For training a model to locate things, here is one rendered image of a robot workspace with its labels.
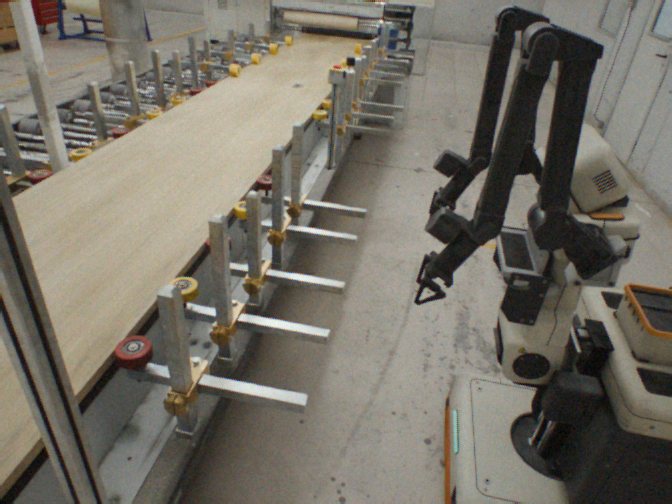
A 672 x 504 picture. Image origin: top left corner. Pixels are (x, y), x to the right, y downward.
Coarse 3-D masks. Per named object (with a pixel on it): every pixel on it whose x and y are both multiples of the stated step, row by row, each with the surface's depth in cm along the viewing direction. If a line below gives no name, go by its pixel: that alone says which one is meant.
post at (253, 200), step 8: (256, 192) 137; (248, 200) 137; (256, 200) 136; (248, 208) 138; (256, 208) 137; (248, 216) 139; (256, 216) 139; (248, 224) 141; (256, 224) 140; (248, 232) 142; (256, 232) 142; (248, 240) 144; (256, 240) 143; (248, 248) 145; (256, 248) 145; (248, 256) 147; (256, 256) 146; (248, 264) 148; (256, 264) 148; (248, 272) 150; (256, 272) 149; (256, 296) 155; (256, 304) 156
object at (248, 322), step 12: (192, 312) 134; (204, 312) 135; (240, 324) 134; (252, 324) 133; (264, 324) 132; (276, 324) 133; (288, 324) 133; (300, 324) 133; (288, 336) 132; (300, 336) 132; (312, 336) 131; (324, 336) 130
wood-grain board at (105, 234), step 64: (320, 64) 393; (192, 128) 241; (256, 128) 248; (64, 192) 174; (128, 192) 177; (192, 192) 181; (64, 256) 140; (128, 256) 143; (192, 256) 145; (64, 320) 118; (128, 320) 119; (0, 384) 100; (0, 448) 88
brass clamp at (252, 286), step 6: (264, 264) 157; (270, 264) 159; (264, 270) 155; (246, 276) 151; (264, 276) 154; (246, 282) 149; (252, 282) 149; (258, 282) 150; (264, 282) 155; (246, 288) 150; (252, 288) 150; (258, 288) 150; (252, 294) 151
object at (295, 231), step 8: (240, 224) 176; (264, 224) 175; (288, 232) 174; (296, 232) 174; (304, 232) 173; (312, 232) 173; (320, 232) 173; (328, 232) 174; (336, 232) 174; (320, 240) 174; (328, 240) 173; (336, 240) 172; (344, 240) 172; (352, 240) 171
